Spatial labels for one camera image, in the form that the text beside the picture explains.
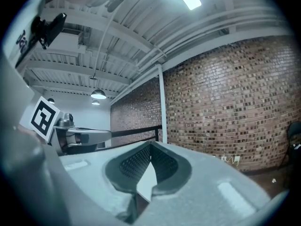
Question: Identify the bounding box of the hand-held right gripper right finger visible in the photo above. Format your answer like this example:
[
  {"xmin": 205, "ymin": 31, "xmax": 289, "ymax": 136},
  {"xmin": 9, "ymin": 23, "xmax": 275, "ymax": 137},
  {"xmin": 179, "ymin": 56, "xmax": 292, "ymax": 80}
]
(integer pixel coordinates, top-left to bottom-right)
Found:
[{"xmin": 137, "ymin": 140, "xmax": 272, "ymax": 226}]

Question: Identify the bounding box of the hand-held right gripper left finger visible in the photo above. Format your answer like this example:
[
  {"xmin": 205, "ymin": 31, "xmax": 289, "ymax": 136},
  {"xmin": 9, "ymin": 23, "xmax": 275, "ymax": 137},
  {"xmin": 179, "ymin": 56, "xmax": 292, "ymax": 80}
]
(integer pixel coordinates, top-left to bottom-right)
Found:
[{"xmin": 58, "ymin": 140, "xmax": 152, "ymax": 221}]

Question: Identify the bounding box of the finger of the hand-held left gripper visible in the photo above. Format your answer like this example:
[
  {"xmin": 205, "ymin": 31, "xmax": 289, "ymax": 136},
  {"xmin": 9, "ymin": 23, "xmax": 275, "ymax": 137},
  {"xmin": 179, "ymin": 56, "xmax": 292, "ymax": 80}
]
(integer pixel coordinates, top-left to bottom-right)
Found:
[{"xmin": 79, "ymin": 129, "xmax": 112, "ymax": 152}]

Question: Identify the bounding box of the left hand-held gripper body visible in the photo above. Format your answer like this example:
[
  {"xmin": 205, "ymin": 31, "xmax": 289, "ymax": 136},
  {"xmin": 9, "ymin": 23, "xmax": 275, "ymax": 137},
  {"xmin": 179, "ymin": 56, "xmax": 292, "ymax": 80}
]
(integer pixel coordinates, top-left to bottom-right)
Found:
[{"xmin": 19, "ymin": 95, "xmax": 82, "ymax": 155}]

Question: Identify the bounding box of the white ceiling air unit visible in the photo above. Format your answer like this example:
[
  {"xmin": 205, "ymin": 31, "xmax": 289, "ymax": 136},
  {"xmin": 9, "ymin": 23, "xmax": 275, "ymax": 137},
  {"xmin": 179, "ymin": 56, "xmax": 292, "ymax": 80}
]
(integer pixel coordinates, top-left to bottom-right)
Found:
[{"xmin": 61, "ymin": 22, "xmax": 92, "ymax": 48}]

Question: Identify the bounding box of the black body-worn device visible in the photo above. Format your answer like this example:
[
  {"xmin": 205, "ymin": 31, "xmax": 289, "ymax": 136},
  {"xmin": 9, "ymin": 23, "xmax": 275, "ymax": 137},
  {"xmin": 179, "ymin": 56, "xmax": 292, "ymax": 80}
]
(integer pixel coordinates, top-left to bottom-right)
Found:
[{"xmin": 31, "ymin": 12, "xmax": 68, "ymax": 51}]

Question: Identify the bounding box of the grey gripper-mounted camera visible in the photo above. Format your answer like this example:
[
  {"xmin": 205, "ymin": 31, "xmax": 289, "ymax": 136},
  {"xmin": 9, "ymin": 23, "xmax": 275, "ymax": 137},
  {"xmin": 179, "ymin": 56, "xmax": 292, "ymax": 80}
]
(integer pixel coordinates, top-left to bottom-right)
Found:
[{"xmin": 63, "ymin": 113, "xmax": 75, "ymax": 128}]

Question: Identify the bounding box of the yellow cable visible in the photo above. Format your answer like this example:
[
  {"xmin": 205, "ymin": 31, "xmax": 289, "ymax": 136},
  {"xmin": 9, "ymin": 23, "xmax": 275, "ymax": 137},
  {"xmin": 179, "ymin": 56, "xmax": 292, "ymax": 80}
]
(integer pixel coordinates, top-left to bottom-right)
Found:
[{"xmin": 224, "ymin": 156, "xmax": 239, "ymax": 167}]

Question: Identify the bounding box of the white vertical post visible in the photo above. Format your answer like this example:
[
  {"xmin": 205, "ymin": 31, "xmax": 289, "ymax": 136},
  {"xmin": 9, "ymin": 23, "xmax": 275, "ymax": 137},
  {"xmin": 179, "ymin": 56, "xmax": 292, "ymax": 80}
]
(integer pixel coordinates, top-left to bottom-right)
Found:
[{"xmin": 155, "ymin": 64, "xmax": 168, "ymax": 144}]

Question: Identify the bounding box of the grey head-worn camera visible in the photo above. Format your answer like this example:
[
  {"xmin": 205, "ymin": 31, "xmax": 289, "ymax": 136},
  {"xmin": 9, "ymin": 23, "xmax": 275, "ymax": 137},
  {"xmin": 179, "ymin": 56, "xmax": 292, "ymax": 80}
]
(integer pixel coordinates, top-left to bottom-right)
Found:
[{"xmin": 104, "ymin": 0, "xmax": 125, "ymax": 12}]

